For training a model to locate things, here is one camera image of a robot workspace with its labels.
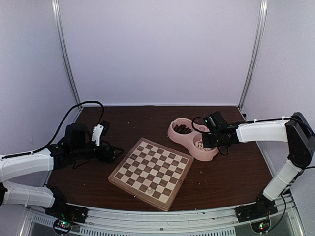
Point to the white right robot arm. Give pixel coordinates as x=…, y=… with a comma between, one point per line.
x=293, y=130

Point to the left aluminium frame post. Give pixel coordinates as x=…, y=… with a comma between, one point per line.
x=65, y=56

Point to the pink double bowl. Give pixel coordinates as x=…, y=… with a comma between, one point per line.
x=188, y=140

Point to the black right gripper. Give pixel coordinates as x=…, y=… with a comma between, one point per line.
x=205, y=142

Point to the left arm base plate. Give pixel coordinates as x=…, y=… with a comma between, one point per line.
x=72, y=214

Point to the aluminium frame post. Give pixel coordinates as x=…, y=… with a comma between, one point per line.
x=263, y=9
x=65, y=56

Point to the right aluminium frame post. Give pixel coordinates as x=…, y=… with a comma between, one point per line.
x=263, y=9

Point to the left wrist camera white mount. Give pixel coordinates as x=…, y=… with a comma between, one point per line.
x=99, y=131

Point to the white chess pieces pile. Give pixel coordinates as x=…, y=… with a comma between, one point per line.
x=200, y=146

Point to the front aluminium rail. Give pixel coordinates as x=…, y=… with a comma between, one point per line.
x=212, y=222

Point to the wooden chess board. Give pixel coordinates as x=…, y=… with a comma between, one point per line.
x=149, y=164

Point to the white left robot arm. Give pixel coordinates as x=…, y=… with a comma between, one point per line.
x=77, y=144

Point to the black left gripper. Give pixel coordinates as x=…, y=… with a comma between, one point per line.
x=109, y=159

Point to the dark chess pieces pile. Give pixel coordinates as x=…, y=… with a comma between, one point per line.
x=182, y=129

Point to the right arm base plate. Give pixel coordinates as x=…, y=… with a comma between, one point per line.
x=253, y=211

